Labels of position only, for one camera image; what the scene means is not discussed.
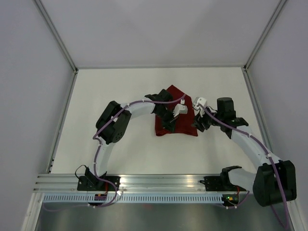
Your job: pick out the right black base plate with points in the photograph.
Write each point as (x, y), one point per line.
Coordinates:
(218, 184)

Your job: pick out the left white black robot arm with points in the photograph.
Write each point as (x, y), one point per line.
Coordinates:
(112, 125)

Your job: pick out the white slotted cable duct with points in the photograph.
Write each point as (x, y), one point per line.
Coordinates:
(212, 198)

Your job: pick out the aluminium side rail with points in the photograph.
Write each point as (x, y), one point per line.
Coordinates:
(259, 116)
(60, 125)

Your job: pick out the dark red cloth napkin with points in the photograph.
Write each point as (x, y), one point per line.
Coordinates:
(183, 123)

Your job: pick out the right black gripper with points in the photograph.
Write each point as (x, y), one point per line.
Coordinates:
(198, 121)

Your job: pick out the right aluminium side rail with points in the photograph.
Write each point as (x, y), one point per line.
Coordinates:
(259, 116)

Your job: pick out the right aluminium frame post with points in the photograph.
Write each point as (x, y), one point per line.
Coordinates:
(266, 31)

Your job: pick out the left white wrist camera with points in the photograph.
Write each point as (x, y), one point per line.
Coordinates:
(180, 108)

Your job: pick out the left aluminium side rail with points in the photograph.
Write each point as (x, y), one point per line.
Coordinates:
(60, 125)

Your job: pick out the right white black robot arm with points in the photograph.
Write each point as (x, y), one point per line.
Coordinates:
(274, 182)

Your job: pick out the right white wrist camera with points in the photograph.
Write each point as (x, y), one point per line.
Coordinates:
(199, 105)

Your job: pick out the left aluminium frame post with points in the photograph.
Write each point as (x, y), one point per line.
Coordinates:
(51, 27)

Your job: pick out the front aluminium rail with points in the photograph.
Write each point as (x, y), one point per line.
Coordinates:
(172, 183)

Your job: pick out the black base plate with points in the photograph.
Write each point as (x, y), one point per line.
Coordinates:
(85, 184)
(218, 184)

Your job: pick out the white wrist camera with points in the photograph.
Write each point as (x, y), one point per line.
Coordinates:
(199, 105)
(180, 108)

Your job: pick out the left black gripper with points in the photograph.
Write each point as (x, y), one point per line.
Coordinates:
(170, 124)

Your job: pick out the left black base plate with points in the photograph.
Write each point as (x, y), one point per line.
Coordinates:
(85, 184)

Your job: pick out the aluminium frame post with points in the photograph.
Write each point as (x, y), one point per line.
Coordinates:
(51, 27)
(266, 31)

